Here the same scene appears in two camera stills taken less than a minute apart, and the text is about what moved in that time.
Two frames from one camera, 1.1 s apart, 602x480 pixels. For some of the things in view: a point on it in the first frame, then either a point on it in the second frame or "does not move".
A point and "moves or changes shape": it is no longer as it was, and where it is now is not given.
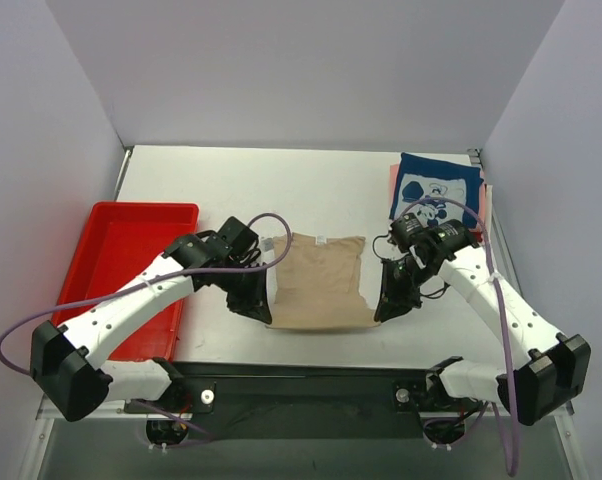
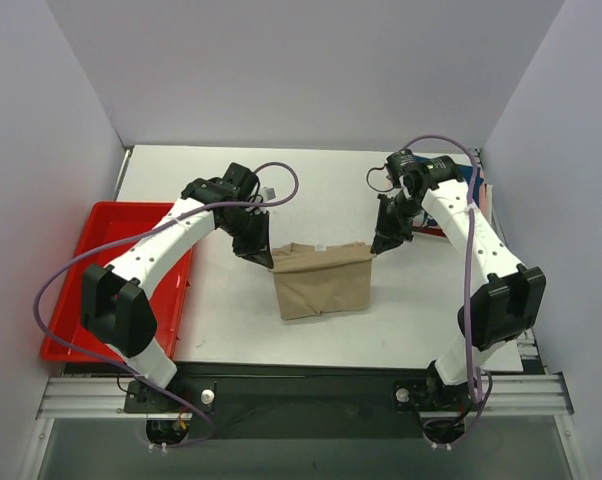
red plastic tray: x=120 y=240 does not move
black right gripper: x=398 y=282 → x=393 y=215
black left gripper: x=248 y=288 → x=248 y=226
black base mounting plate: x=311 y=400 does not move
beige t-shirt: x=316 y=286 moves or changes shape
